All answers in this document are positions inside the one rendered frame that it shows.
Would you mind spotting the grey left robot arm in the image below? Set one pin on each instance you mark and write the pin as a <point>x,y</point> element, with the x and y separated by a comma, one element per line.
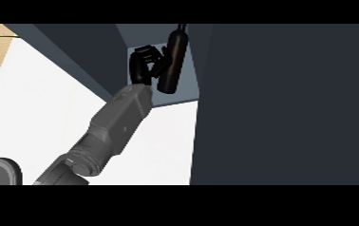
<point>117,119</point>

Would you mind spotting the dark wine bottle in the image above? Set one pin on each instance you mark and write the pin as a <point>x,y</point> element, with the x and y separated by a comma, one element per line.
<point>171,65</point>

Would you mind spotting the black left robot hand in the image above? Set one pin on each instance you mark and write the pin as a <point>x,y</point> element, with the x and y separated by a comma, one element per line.
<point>139,68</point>

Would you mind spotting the tan wooden panel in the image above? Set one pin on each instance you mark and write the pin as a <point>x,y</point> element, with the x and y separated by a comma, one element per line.
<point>4,46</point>

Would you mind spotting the dark grey rounded object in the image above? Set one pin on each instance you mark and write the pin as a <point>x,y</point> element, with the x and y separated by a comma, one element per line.
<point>7,173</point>

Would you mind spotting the dark grey cabinet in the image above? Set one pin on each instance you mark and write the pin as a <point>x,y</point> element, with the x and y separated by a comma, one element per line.
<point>84,49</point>

